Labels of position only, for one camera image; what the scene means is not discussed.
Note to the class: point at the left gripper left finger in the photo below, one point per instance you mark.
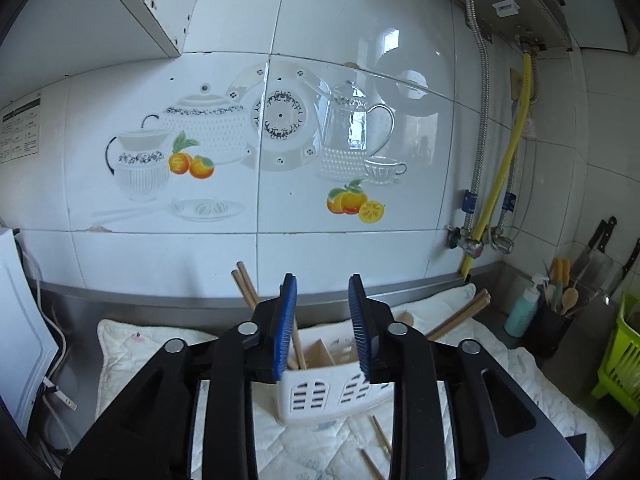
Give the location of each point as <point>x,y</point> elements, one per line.
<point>275,318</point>

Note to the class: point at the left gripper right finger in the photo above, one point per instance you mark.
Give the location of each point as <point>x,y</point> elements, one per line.
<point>370,321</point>

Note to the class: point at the wooden chopstick left one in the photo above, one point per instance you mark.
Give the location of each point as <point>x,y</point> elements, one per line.
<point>244,290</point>

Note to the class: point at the wooden chopstick one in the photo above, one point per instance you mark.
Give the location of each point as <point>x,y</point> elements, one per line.
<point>244,290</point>
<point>479,303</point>

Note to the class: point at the wooden chopstick left two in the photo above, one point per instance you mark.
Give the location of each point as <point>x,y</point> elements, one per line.
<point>298,362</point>

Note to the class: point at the white plastic utensil caddy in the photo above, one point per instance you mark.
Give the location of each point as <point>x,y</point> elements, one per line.
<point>331,385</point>

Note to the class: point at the wooden chopstick right one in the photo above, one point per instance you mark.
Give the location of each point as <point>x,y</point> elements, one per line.
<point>479,303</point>

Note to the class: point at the wooden chopstick on mat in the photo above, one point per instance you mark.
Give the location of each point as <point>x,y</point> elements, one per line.
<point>387,445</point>

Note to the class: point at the white quilted mat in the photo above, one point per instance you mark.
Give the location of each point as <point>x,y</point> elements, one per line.
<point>330,449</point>

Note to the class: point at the steel angle valve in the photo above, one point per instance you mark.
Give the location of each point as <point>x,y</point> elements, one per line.
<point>499,241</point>

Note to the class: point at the teal soap bottle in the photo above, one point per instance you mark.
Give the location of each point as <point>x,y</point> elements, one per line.
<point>525,307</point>

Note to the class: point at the black utensil holder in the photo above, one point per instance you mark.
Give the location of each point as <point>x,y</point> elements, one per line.
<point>545,333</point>

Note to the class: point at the wooden spoon in holder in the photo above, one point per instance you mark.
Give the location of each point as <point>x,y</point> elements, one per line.
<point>569,300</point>

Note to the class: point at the white microwave oven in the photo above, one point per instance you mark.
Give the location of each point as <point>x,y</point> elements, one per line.
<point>26,345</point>

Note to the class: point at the green plastic dish rack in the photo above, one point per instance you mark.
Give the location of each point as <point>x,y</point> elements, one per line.
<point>618,374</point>

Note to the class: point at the red handled water valve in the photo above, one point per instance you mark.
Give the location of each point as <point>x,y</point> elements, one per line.
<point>461,238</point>

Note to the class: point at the black handled kitchen knife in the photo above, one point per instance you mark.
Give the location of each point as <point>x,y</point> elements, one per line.
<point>600,237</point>

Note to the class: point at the wall instruction sticker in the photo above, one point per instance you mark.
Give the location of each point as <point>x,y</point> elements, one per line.
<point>20,129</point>

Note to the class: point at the white wall cabinet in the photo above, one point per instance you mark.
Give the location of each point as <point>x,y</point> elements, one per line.
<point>91,32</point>

